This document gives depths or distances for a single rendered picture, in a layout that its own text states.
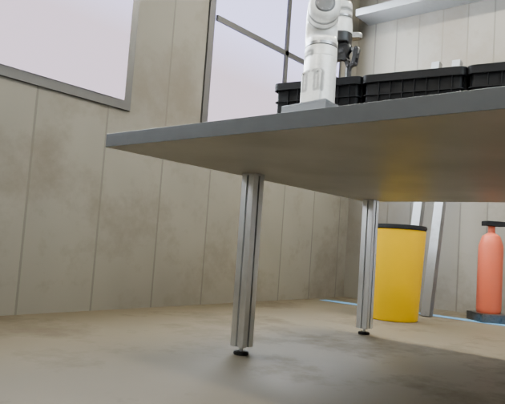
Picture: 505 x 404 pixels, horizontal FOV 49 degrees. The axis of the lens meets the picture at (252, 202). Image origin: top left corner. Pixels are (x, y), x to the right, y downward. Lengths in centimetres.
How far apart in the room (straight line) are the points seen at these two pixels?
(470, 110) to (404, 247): 242
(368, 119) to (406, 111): 8
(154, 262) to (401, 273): 145
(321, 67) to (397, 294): 210
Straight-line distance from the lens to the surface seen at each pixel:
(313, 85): 156
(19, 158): 280
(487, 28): 480
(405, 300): 346
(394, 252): 342
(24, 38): 288
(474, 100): 106
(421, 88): 169
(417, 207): 413
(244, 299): 203
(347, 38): 189
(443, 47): 487
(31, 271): 284
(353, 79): 175
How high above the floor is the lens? 40
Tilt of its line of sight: 4 degrees up
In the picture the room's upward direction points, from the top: 4 degrees clockwise
